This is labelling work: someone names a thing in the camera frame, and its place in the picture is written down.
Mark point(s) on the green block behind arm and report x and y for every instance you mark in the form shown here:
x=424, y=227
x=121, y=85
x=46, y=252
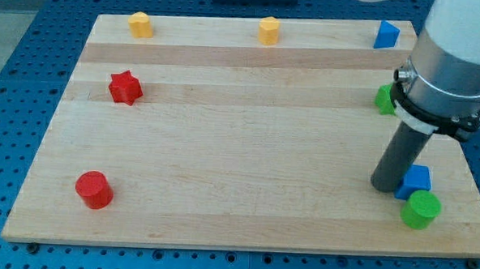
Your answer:
x=383, y=101

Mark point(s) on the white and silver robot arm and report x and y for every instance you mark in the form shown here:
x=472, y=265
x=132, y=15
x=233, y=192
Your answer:
x=437, y=89

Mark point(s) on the blue cube block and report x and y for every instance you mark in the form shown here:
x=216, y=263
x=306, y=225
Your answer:
x=416, y=178

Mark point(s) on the wooden board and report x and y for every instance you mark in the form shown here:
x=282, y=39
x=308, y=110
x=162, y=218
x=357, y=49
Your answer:
x=237, y=145

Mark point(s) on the yellow heart block middle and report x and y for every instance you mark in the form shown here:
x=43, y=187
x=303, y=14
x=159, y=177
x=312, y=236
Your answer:
x=269, y=29

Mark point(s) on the yellow heart block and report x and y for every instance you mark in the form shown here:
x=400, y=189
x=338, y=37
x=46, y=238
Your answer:
x=269, y=29
x=140, y=25

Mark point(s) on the red star block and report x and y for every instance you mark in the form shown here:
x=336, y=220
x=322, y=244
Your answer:
x=125, y=88

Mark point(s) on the yellow heart block left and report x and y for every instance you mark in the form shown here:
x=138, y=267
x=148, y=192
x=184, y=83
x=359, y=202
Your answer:
x=140, y=25

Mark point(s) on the red cylinder block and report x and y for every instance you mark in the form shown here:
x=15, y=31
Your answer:
x=94, y=190

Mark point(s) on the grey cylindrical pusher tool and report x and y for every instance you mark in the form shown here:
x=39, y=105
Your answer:
x=403, y=149

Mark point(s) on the blue triangle block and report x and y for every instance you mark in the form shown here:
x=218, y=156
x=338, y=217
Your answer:
x=387, y=36

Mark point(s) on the green cylinder block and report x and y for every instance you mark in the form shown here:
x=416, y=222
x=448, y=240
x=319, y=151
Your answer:
x=420, y=210

